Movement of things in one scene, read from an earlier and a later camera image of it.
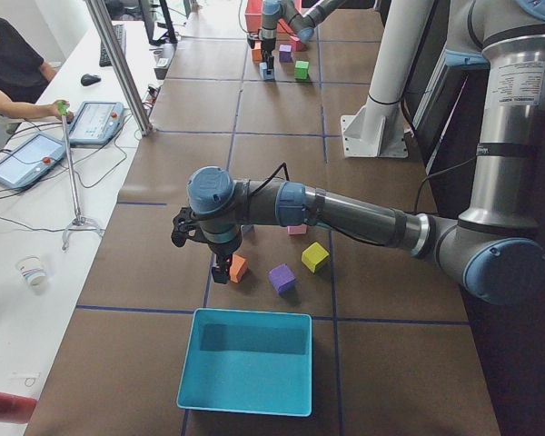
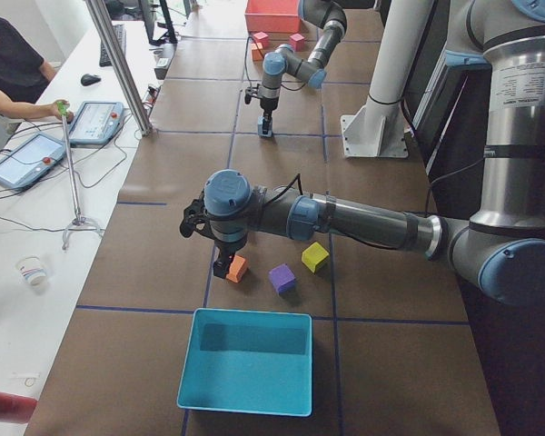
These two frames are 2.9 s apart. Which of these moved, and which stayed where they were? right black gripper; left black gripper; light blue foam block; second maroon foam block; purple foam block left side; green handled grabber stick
Moved: light blue foam block; right black gripper
Stayed: left black gripper; purple foam block left side; second maroon foam block; green handled grabber stick
